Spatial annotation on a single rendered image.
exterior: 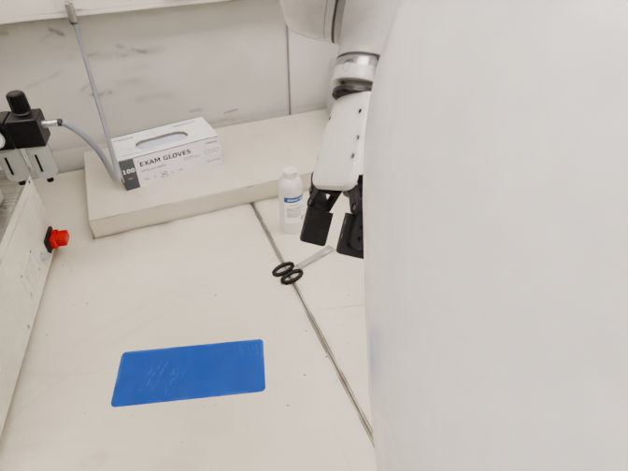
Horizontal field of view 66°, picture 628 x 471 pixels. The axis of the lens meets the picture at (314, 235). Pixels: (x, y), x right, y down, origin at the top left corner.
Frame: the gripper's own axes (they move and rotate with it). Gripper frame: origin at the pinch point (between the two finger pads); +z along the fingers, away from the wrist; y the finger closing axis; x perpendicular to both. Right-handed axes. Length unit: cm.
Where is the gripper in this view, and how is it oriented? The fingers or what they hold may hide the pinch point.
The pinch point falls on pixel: (332, 240)
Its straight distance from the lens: 51.2
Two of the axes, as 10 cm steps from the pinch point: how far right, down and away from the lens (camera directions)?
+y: -4.0, -1.1, 9.1
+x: -8.8, -2.2, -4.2
